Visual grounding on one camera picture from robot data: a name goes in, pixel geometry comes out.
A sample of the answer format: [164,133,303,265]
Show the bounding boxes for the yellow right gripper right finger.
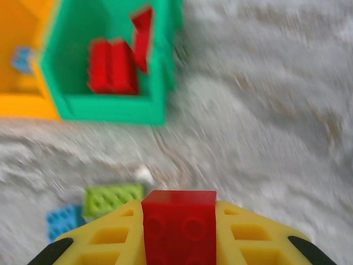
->
[213,200,339,265]

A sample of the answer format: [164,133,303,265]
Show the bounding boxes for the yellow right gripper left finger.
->
[27,199,147,265]

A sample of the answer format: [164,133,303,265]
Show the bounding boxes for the long lime green lego brick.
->
[82,183,146,221]

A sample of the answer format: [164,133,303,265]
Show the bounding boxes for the long blue lego brick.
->
[45,204,86,243]

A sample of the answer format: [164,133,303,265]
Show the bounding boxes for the long red lego brick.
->
[141,190,218,265]
[87,38,114,94]
[131,5,154,75]
[110,37,140,96]

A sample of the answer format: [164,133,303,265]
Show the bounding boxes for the small blue lego brick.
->
[10,46,36,75]

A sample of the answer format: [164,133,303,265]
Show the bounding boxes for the small white scrap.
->
[135,167,154,184]

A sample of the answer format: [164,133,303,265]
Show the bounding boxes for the green plastic bin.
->
[40,0,184,126]

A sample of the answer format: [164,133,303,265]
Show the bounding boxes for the orange plastic bin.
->
[0,0,63,121]

